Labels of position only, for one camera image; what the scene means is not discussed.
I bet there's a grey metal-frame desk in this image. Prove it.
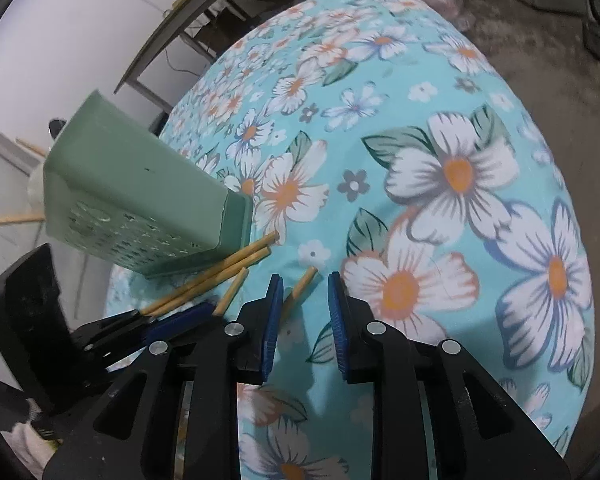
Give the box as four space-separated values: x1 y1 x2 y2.
114 0 331 116

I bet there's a floral turquoise blanket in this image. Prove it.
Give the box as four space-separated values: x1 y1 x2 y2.
102 0 598 480

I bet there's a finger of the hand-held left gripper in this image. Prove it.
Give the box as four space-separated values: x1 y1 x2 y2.
72 309 146 356
105 301 220 376

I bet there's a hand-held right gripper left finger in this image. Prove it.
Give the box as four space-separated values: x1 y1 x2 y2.
40 274 286 480

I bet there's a pink plastic bag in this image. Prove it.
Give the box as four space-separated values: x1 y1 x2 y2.
420 0 476 26

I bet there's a green plastic utensil holder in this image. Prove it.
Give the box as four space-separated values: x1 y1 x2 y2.
42 89 255 278

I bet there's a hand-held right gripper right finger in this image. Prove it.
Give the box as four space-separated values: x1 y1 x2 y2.
327 271 573 480

